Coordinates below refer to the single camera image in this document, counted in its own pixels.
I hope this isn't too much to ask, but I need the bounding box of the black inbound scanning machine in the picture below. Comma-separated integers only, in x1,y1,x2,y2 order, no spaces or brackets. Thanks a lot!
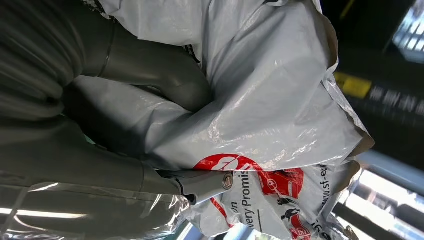
319,0,424,170

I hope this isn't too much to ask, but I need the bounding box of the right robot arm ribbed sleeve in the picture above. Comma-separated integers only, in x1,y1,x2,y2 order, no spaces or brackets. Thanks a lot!
0,0,117,121

